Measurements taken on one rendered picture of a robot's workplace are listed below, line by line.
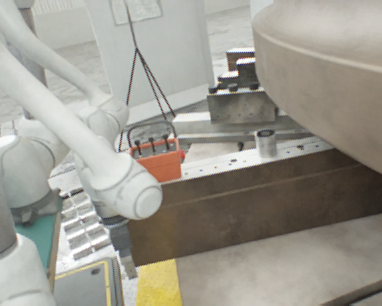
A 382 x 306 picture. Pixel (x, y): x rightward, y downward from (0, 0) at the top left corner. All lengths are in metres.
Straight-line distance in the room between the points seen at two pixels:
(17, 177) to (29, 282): 0.64
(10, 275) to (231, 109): 1.89
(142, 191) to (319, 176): 0.93
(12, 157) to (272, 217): 1.01
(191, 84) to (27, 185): 3.47
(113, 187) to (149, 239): 0.79
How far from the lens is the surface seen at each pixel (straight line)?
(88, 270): 1.67
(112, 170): 0.73
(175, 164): 1.32
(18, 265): 0.68
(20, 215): 1.34
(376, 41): 1.02
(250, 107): 2.32
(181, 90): 4.49
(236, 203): 1.44
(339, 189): 1.57
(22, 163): 1.28
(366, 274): 1.47
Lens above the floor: 1.36
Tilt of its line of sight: 26 degrees down
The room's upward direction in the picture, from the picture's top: 11 degrees counter-clockwise
